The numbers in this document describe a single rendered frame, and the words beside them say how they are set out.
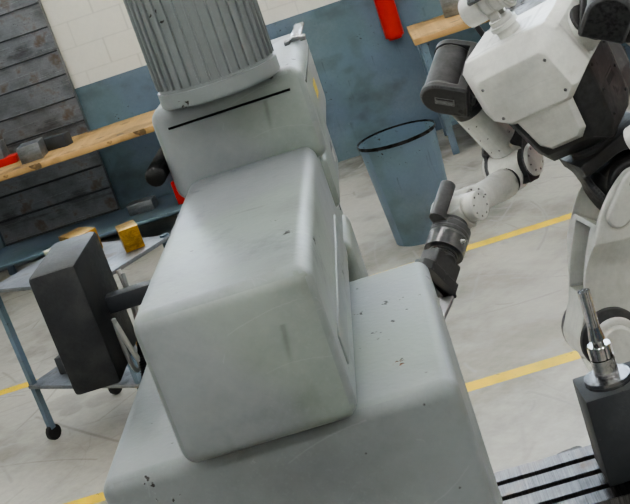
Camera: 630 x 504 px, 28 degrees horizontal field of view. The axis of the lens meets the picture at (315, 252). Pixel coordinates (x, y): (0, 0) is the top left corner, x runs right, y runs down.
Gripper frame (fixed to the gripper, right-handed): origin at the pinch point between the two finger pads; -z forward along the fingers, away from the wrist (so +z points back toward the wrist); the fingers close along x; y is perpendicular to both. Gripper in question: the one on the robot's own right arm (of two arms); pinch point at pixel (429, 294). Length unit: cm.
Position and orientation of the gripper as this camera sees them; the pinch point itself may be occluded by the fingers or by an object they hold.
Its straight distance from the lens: 267.3
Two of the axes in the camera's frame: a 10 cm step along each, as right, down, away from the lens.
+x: -6.3, -5.8, -5.1
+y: 7.1, -1.6, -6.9
